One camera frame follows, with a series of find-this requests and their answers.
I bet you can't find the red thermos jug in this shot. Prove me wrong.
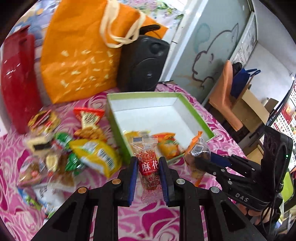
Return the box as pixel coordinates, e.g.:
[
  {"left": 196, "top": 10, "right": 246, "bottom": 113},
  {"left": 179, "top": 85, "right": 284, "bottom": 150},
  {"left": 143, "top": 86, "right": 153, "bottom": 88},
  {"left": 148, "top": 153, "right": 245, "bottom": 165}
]
[{"left": 1, "top": 25, "right": 43, "bottom": 134}]

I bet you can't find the clear orange-tipped snack packet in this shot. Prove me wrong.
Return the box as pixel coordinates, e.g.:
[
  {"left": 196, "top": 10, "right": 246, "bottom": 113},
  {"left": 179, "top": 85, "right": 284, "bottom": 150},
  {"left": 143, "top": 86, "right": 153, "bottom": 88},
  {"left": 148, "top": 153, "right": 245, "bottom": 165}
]
[{"left": 184, "top": 131, "right": 211, "bottom": 187}]

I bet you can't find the yellow red ring snack packet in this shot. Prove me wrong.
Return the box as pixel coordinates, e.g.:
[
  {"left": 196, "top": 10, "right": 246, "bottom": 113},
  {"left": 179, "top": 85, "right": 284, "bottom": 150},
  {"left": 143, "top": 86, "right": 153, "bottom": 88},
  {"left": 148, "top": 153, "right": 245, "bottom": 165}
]
[{"left": 28, "top": 109, "right": 61, "bottom": 136}]

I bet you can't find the blue paper bag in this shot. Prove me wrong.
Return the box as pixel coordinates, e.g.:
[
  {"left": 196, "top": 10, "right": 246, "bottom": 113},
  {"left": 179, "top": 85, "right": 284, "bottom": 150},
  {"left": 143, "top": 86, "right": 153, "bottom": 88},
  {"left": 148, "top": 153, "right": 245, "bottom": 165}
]
[{"left": 230, "top": 68, "right": 261, "bottom": 98}]

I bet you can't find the clear cake sandwich packet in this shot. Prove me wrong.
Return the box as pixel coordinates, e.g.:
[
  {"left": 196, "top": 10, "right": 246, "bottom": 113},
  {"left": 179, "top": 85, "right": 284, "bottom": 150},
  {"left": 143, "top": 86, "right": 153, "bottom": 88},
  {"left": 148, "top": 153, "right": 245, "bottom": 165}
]
[{"left": 25, "top": 134, "right": 53, "bottom": 155}]

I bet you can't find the clear brown pastry packet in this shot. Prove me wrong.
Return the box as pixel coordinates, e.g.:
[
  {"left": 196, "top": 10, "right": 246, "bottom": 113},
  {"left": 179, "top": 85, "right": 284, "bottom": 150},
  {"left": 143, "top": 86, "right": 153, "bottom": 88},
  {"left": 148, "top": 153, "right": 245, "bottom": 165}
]
[{"left": 17, "top": 157, "right": 47, "bottom": 188}]

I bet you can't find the orange fabric tote bag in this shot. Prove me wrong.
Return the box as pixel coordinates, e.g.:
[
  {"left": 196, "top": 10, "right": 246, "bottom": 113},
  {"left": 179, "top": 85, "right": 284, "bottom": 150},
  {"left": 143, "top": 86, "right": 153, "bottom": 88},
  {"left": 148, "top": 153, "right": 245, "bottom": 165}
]
[{"left": 40, "top": 1, "right": 155, "bottom": 104}]

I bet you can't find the blue green candy packet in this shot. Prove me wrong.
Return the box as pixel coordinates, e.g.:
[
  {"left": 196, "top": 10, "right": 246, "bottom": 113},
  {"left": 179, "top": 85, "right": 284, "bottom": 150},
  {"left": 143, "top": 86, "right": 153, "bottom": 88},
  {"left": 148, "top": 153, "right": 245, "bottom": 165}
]
[{"left": 17, "top": 187, "right": 42, "bottom": 211}]

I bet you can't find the pink rose tablecloth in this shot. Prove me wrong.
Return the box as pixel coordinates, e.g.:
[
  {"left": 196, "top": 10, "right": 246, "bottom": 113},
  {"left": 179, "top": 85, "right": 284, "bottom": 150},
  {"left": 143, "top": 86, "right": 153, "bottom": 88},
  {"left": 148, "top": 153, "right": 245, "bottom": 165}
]
[{"left": 1, "top": 84, "right": 245, "bottom": 240}]

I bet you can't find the orange cloth on chair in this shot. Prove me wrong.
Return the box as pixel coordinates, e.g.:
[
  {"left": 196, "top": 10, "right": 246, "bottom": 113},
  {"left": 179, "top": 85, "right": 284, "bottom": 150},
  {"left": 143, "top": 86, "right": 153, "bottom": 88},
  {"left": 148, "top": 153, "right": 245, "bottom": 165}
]
[{"left": 209, "top": 60, "right": 243, "bottom": 132}]

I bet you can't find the orange snack packet in box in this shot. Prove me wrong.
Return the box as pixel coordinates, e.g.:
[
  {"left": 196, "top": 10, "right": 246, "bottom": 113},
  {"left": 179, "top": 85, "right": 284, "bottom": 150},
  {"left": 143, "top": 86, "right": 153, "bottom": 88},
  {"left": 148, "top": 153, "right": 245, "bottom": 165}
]
[{"left": 152, "top": 133, "right": 185, "bottom": 161}]

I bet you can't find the white cartoon snack bag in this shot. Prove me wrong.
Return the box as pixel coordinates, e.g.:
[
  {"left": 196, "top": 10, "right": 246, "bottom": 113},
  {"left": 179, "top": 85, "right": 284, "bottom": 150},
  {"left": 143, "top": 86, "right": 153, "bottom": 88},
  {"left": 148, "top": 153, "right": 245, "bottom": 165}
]
[{"left": 33, "top": 184, "right": 66, "bottom": 219}]

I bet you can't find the green candy wrapper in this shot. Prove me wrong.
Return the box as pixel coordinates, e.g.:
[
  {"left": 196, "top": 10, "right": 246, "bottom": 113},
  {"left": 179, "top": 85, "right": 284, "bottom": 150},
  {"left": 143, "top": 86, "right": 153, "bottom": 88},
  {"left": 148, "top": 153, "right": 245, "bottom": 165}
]
[{"left": 54, "top": 132, "right": 85, "bottom": 176}]

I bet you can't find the red triangle chip packet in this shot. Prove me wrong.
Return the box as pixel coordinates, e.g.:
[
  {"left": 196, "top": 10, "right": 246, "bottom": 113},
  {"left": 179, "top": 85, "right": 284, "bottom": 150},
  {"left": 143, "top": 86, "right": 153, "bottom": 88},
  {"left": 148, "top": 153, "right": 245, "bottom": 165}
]
[{"left": 73, "top": 108, "right": 107, "bottom": 142}]

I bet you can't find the black speaker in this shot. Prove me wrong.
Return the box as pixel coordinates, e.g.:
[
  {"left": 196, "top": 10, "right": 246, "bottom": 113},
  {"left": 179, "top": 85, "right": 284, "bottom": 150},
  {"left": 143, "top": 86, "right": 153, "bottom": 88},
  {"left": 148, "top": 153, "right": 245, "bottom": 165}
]
[{"left": 116, "top": 24, "right": 170, "bottom": 92}]

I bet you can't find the yellow snack bag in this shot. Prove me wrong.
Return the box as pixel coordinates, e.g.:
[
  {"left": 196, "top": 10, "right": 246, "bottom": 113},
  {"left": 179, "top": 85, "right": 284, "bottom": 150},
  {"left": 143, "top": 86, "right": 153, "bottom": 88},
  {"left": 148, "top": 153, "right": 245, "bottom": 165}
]
[{"left": 69, "top": 139, "right": 122, "bottom": 178}]

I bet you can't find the green white cardboard box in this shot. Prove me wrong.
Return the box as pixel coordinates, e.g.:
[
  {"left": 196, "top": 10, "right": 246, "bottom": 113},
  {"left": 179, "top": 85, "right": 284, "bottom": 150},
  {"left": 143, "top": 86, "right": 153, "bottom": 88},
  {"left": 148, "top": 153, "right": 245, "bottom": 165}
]
[{"left": 105, "top": 92, "right": 215, "bottom": 166}]

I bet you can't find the clear red mahua snack packet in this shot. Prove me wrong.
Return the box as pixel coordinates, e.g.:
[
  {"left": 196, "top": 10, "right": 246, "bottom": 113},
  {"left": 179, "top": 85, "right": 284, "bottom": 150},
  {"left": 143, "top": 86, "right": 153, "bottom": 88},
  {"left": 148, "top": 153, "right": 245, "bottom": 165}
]
[{"left": 129, "top": 137, "right": 162, "bottom": 204}]

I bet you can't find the tan cardboard box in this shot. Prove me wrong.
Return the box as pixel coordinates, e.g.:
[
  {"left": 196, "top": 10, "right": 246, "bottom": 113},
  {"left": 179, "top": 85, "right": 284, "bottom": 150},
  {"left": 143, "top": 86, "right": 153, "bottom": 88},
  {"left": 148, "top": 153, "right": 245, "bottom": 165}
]
[{"left": 232, "top": 89, "right": 278, "bottom": 133}]

